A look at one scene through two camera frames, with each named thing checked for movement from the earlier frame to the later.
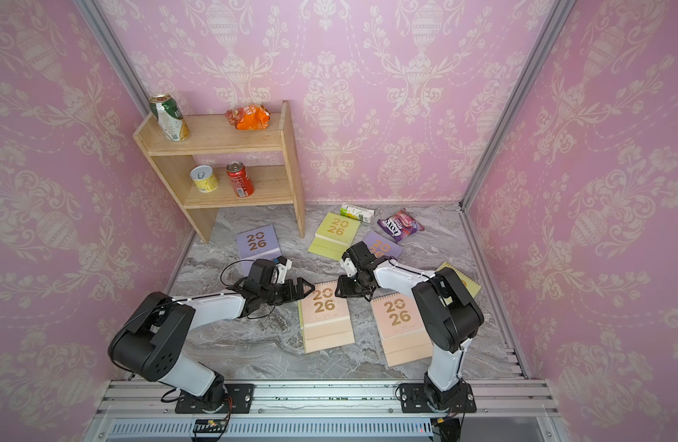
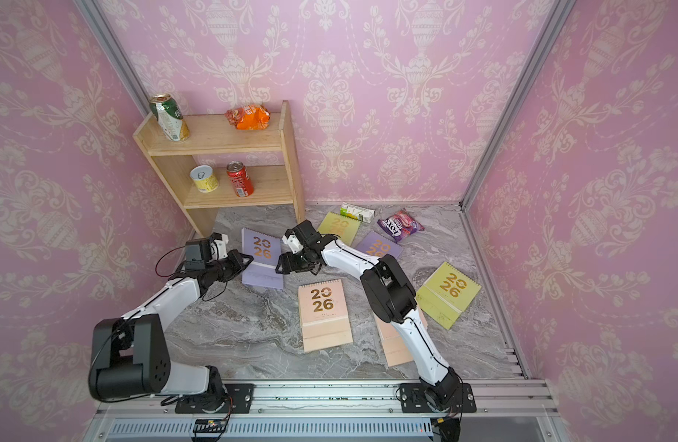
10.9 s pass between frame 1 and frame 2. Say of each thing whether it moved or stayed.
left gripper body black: moved
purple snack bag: stayed
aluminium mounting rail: stayed
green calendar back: stayed
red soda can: stayed
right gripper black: moved
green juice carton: stayed
